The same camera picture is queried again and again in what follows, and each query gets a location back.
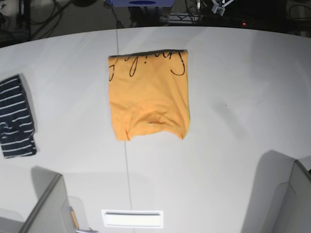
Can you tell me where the yellow T-shirt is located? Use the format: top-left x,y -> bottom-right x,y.
108,50 -> 190,141

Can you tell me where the navy white striped cloth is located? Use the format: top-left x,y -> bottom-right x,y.
0,75 -> 37,159

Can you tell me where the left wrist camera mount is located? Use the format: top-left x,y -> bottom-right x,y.
211,0 -> 235,16

